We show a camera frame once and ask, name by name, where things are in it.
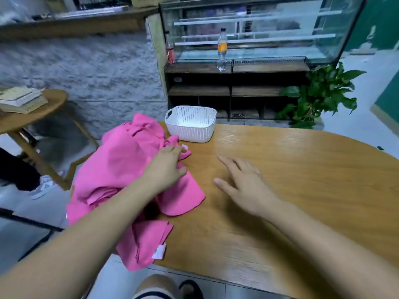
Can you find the pile of pink cloths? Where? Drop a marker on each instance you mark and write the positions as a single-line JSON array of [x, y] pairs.
[[118, 165]]

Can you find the small round wooden side table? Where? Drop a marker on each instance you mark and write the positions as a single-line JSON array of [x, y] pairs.
[[31, 121]]

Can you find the dark wooden shelf cabinet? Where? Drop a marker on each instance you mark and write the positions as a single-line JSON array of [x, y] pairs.
[[249, 90]]

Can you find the white shoe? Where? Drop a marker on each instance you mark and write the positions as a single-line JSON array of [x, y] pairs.
[[42, 186]]

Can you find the wooden bar counter top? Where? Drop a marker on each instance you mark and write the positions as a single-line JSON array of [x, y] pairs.
[[75, 23]]

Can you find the person's left hand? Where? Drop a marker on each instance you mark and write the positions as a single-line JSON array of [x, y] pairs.
[[165, 170]]

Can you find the person's right forearm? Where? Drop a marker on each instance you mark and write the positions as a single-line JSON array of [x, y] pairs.
[[330, 252]]

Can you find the white woven plastic basket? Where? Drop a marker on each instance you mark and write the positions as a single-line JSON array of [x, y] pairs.
[[191, 124]]

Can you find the red label cola bottle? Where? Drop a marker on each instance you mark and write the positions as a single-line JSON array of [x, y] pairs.
[[170, 54]]

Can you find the person's black shoe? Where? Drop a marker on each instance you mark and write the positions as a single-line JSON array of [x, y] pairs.
[[191, 289]]

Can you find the clear bottle with orange label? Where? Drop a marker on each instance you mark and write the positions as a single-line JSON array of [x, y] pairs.
[[222, 46]]

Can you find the glass display case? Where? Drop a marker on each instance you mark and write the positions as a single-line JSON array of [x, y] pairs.
[[268, 28]]

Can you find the person's left forearm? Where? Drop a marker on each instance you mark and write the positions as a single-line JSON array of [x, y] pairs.
[[81, 246]]

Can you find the person's right hand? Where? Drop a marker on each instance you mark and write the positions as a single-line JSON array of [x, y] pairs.
[[249, 186]]

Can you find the green potted plant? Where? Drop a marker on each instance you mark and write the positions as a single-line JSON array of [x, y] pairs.
[[315, 93]]

